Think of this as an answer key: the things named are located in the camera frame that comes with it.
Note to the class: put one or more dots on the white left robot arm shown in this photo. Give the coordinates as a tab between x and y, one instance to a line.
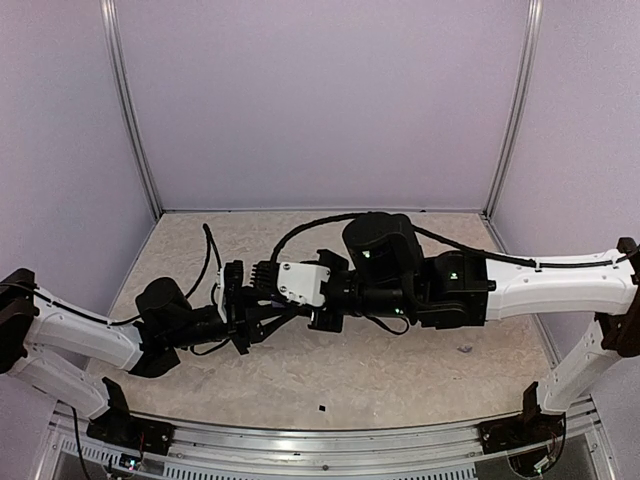
35	324

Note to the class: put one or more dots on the silver frame post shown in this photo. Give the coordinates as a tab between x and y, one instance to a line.
517	108
116	55

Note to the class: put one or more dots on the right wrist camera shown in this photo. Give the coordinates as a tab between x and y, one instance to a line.
299	283

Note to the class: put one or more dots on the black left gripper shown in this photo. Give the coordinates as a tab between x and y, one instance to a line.
244	313

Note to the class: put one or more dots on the silver front aluminium rail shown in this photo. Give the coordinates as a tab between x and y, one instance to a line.
201	450

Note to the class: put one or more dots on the left silver frame post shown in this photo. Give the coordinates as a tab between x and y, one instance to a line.
116	55

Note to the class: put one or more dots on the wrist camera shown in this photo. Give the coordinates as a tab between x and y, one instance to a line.
299	283
230	302

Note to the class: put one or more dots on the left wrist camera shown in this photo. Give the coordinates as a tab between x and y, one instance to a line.
230	302

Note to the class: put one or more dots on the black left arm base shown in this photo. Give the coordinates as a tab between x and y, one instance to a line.
118	426

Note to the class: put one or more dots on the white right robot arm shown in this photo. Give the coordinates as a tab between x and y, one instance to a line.
386	274

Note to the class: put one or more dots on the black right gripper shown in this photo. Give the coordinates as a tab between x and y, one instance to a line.
325	324

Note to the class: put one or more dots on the right silver frame post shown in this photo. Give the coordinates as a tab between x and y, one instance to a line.
517	108

